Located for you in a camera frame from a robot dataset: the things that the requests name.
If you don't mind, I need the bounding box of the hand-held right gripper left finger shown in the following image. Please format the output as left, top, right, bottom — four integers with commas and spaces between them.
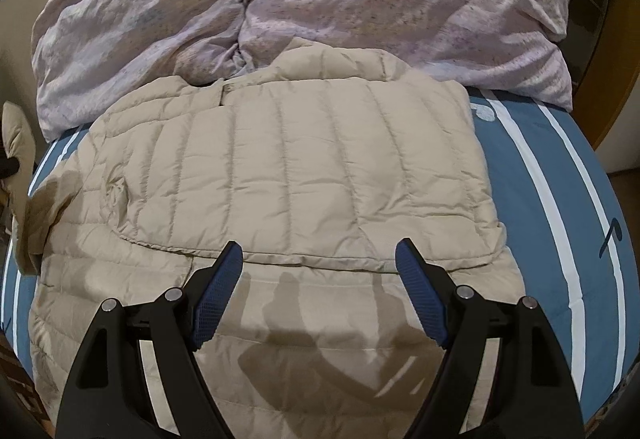
56, 240, 245, 439

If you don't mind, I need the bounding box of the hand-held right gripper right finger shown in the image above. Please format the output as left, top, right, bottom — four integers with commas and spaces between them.
395, 240, 585, 439

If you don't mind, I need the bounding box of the beige puffer jacket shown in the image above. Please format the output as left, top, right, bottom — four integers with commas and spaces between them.
17, 38, 526, 439

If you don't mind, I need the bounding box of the blue white striped bed sheet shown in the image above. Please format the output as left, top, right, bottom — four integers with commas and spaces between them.
0, 84, 636, 439

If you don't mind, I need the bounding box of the beige padded cloth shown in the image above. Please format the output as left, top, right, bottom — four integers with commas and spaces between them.
1, 100, 37, 162

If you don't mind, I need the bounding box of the wooden door frame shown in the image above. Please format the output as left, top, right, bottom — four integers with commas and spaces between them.
525, 0, 640, 152

